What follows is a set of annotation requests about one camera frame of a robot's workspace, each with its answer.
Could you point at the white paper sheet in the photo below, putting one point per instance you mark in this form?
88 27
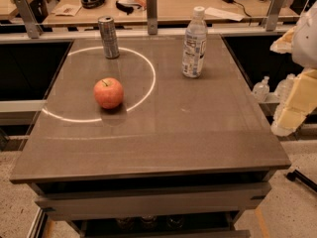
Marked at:
224 14

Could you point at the black chair leg caster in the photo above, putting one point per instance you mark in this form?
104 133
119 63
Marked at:
292 176

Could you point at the grey table drawer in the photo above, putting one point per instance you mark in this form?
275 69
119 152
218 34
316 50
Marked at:
154 201

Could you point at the clear plastic water bottle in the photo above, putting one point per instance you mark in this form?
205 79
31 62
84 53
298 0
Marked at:
195 41

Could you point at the metal bracket post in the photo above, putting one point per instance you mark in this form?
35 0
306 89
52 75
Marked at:
32 27
270 21
152 17

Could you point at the printed paper card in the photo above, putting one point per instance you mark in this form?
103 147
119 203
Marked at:
67 10

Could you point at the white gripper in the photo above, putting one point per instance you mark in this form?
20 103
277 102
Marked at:
305 45

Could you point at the right metal bracket post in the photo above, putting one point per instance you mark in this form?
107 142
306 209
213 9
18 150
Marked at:
270 21

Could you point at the small plastic bottle on shelf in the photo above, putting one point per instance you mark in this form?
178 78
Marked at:
261 90

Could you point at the middle metal bracket post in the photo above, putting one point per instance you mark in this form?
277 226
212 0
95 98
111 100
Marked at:
152 17

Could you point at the red apple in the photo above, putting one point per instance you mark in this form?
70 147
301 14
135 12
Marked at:
108 92

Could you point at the silver drink can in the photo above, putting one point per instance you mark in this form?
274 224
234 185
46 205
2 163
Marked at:
109 38

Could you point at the left metal bracket post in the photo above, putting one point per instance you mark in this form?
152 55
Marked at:
32 27

